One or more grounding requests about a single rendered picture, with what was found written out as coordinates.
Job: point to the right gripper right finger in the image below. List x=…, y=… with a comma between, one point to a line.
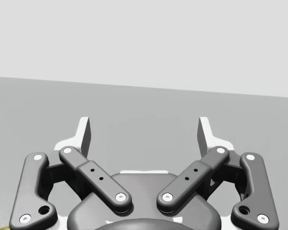
x=192, y=177

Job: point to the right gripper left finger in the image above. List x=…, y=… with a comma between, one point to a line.
x=96, y=177

